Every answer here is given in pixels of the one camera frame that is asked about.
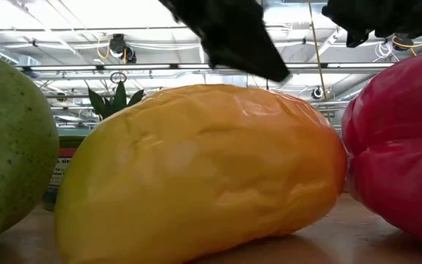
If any green pear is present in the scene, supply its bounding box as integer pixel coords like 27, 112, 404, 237
0, 46, 60, 257

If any potted plant white pot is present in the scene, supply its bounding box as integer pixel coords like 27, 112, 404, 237
85, 80, 146, 121

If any yellow orange mango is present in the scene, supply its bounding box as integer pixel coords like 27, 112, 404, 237
53, 84, 348, 264

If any red bell pepper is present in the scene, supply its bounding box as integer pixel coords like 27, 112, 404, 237
341, 49, 422, 251

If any silver tin can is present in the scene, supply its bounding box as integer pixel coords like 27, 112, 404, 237
41, 135, 87, 212

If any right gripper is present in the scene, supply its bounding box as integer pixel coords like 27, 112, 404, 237
322, 0, 422, 48

